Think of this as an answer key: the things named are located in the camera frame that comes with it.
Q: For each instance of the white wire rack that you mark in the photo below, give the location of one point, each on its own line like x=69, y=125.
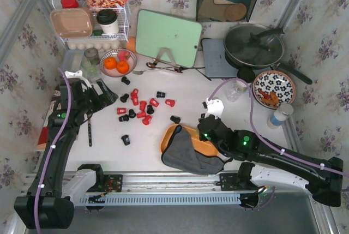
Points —
x=98, y=34

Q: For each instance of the white cup black lid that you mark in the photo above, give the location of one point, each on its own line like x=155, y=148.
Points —
x=108, y=20

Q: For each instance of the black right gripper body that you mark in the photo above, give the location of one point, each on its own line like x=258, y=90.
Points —
x=206, y=126

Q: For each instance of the beige plastic container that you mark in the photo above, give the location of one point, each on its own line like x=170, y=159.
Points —
x=72, y=23

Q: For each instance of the bowl with fruit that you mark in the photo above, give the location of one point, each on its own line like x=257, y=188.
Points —
x=118, y=63

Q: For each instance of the green cutting board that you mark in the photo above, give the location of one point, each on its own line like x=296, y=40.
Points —
x=156, y=31

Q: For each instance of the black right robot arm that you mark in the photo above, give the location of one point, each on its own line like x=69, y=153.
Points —
x=320, y=177

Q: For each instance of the orange plastic storage basket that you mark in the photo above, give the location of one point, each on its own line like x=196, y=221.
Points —
x=204, y=147

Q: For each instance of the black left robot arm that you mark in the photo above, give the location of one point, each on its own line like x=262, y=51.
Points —
x=46, y=206

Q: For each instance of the black coffee capsule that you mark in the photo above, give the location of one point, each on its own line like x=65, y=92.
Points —
x=160, y=94
x=150, y=109
x=175, y=119
x=125, y=80
x=124, y=118
x=131, y=113
x=126, y=140
x=124, y=98

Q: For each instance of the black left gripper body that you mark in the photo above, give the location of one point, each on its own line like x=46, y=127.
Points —
x=98, y=97

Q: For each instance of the small cup black lid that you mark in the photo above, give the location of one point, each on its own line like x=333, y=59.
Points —
x=246, y=74

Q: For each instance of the red coffee capsule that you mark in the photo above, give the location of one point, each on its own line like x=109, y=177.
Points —
x=147, y=120
x=143, y=105
x=121, y=110
x=170, y=102
x=141, y=114
x=135, y=101
x=134, y=93
x=154, y=102

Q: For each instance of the red lidded jar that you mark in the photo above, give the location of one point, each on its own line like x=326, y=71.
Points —
x=68, y=4

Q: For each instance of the blue flower patterned plate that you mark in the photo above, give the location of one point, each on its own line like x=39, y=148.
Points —
x=272, y=88

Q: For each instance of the metal spoon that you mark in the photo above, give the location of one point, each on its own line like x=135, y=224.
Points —
x=154, y=66

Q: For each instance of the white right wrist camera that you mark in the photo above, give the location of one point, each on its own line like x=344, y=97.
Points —
x=213, y=107

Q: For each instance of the black frying pan with lid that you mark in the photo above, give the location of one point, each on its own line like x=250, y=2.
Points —
x=252, y=46

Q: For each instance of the clear glass jar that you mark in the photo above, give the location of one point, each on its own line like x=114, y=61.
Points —
x=90, y=64

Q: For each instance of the striped red cloth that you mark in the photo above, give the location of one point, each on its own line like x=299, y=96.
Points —
x=43, y=138

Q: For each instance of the clear blue rimmed container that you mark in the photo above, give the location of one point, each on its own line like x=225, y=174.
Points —
x=72, y=60

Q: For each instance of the grey cloth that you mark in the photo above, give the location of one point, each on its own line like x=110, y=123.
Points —
x=181, y=157

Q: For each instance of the grey induction cooker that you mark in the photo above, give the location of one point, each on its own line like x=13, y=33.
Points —
x=215, y=63

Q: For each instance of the egg tray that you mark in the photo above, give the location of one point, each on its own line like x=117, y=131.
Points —
x=101, y=46

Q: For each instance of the black mesh organizer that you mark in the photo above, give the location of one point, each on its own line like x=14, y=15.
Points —
x=224, y=10

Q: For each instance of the white blue bottle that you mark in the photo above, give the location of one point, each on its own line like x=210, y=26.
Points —
x=280, y=115

